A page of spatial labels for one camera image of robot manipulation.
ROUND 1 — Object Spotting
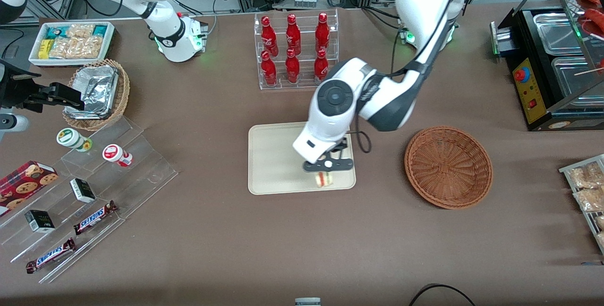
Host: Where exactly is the light wicker basket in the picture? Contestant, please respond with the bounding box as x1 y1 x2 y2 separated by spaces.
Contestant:
62 58 130 132

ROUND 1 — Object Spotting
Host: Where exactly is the steel food pan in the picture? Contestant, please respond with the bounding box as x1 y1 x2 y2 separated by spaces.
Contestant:
533 11 586 57
551 56 604 107

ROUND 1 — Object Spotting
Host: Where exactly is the clear acrylic bottle rack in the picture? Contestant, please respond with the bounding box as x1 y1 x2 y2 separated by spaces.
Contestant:
254 8 339 91

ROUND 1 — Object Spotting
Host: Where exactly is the white plastic snack bin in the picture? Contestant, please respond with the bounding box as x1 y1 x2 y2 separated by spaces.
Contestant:
28 22 115 67

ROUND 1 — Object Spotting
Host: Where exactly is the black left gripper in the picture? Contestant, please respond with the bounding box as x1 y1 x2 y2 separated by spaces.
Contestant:
302 137 354 173

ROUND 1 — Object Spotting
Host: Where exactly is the clear acrylic step display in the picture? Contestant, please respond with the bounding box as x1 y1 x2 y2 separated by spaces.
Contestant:
0 115 179 284

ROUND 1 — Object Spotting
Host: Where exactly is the snickers chocolate bar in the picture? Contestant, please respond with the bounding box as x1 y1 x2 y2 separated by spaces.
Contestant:
73 200 118 236
26 238 76 274

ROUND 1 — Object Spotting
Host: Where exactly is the clear bagged pastry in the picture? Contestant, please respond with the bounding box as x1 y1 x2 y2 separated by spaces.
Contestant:
569 162 604 189
573 188 604 213

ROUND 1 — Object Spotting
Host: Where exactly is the red cola bottle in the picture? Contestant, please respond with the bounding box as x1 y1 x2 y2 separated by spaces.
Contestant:
260 50 277 86
285 14 302 56
315 12 330 53
314 49 329 84
260 16 279 58
285 49 301 84

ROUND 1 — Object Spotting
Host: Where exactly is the black floor cable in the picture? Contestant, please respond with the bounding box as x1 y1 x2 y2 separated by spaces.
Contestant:
408 284 477 306

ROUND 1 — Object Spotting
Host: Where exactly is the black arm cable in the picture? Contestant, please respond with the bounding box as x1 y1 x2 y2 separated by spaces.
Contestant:
352 0 470 154

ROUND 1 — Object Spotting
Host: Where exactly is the red plaid cookie box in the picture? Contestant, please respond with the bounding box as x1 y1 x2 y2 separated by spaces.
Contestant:
0 160 59 217

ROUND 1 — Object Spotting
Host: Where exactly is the red lid yogurt cup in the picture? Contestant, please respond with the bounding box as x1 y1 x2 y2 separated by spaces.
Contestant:
102 144 134 167

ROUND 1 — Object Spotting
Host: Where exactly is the black food warmer machine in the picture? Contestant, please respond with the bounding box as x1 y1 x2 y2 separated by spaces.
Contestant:
490 0 604 132

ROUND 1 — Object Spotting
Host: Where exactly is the metal wire tray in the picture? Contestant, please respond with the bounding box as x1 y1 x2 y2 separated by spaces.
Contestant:
559 154 604 255

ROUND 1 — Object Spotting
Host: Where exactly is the green lid yogurt cup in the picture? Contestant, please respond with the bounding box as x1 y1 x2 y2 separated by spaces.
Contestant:
56 127 93 152

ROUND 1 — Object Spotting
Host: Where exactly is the beige plastic tray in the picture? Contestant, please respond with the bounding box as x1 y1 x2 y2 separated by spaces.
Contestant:
248 121 357 196

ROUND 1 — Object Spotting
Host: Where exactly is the brown wicker basket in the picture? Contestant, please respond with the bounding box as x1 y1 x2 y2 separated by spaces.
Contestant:
404 126 494 210

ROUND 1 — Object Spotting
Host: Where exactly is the clear peanut snack bag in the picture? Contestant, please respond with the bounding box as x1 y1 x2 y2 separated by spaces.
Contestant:
50 24 105 59

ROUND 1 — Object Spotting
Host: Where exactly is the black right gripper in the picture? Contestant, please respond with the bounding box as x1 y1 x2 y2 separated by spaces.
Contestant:
0 60 86 112

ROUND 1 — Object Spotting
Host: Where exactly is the small black box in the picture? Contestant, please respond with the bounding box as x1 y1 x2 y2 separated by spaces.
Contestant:
70 178 96 204
25 209 56 233

